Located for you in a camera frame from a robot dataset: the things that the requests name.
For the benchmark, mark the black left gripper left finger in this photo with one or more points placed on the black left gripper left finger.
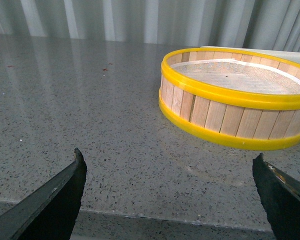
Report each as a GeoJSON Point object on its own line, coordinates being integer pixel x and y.
{"type": "Point", "coordinates": [50, 212]}

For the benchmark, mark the white rectangular tray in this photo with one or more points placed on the white rectangular tray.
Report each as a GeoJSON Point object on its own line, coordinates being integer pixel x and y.
{"type": "Point", "coordinates": [288, 55]}

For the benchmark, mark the yellow rimmed wooden steamer basket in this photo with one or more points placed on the yellow rimmed wooden steamer basket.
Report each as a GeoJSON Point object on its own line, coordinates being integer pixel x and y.
{"type": "Point", "coordinates": [233, 118]}

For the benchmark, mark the grey pleated curtain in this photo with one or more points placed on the grey pleated curtain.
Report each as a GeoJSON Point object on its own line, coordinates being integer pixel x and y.
{"type": "Point", "coordinates": [251, 24]}

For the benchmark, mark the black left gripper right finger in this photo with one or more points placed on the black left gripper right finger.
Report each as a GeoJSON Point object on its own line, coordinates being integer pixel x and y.
{"type": "Point", "coordinates": [280, 197]}

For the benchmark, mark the white steamer liner cloth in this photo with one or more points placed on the white steamer liner cloth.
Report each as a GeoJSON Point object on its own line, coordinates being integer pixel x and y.
{"type": "Point", "coordinates": [241, 76]}

